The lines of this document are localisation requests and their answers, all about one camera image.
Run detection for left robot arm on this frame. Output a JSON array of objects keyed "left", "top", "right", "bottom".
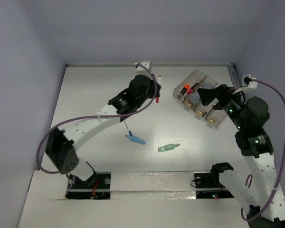
[{"left": 46, "top": 75, "right": 161, "bottom": 188}]

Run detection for red capped white pen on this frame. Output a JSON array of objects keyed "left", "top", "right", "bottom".
[{"left": 156, "top": 76, "right": 162, "bottom": 103}]

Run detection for orange highlighter marker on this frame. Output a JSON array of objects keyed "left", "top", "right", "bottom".
[{"left": 180, "top": 84, "right": 190, "bottom": 95}]

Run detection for clear four-compartment organizer tray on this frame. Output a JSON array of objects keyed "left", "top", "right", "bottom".
[{"left": 173, "top": 70, "right": 226, "bottom": 127}]

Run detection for green utility knife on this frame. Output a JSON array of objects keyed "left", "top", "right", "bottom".
[{"left": 158, "top": 143, "right": 180, "bottom": 152}]

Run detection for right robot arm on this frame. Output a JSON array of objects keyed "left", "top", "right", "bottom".
[{"left": 194, "top": 80, "right": 285, "bottom": 228}]

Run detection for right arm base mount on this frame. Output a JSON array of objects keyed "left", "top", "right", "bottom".
[{"left": 190, "top": 162, "right": 234, "bottom": 199}]

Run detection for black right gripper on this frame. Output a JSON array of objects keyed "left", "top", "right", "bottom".
[{"left": 197, "top": 84, "right": 247, "bottom": 131}]

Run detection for white front board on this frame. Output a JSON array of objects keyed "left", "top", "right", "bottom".
[{"left": 18, "top": 170, "right": 285, "bottom": 228}]

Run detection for pink highlighter marker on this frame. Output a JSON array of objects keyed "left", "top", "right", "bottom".
[{"left": 187, "top": 83, "right": 199, "bottom": 94}]

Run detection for clear jar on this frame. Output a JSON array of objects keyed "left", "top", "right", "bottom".
[
  {"left": 188, "top": 93, "right": 200, "bottom": 103},
  {"left": 202, "top": 81, "right": 214, "bottom": 89}
]

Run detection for blue utility knife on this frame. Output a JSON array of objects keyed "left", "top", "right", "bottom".
[{"left": 125, "top": 135, "right": 146, "bottom": 145}]

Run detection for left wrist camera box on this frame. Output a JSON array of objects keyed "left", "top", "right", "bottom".
[{"left": 134, "top": 60, "right": 152, "bottom": 72}]

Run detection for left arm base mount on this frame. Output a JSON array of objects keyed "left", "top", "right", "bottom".
[{"left": 65, "top": 172, "right": 111, "bottom": 200}]

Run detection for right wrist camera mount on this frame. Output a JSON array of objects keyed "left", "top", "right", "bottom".
[{"left": 233, "top": 75, "right": 257, "bottom": 95}]

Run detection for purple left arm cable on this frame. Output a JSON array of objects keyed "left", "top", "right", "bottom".
[{"left": 36, "top": 63, "right": 159, "bottom": 198}]

